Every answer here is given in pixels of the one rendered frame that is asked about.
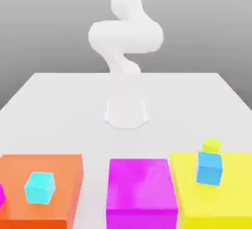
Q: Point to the large magenta box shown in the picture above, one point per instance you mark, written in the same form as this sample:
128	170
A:
140	189

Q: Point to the large yellow box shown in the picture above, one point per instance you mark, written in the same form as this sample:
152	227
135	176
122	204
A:
232	199

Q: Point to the small magenta cube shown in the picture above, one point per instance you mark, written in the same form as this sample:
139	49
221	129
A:
1	195

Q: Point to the small blue cube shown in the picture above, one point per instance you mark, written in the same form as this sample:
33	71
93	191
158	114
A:
209	169

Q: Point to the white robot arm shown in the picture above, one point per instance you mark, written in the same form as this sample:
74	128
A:
126	34

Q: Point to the small lime cube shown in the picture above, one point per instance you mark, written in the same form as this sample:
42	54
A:
212	144

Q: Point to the large orange box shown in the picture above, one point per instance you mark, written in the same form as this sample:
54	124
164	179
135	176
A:
65	176

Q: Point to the small cyan cube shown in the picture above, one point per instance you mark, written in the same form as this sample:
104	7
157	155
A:
40	188

